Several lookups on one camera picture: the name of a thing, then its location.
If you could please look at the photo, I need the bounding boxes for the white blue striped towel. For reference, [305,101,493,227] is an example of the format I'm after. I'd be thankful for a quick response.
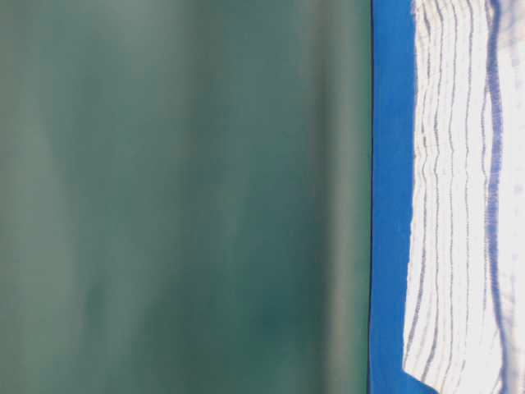
[402,1,524,393]

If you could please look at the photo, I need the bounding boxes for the green backdrop sheet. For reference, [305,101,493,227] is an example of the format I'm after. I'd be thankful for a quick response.
[1,1,371,393]

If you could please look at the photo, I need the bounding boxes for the blue table mat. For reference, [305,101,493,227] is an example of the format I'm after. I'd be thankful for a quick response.
[368,1,432,393]

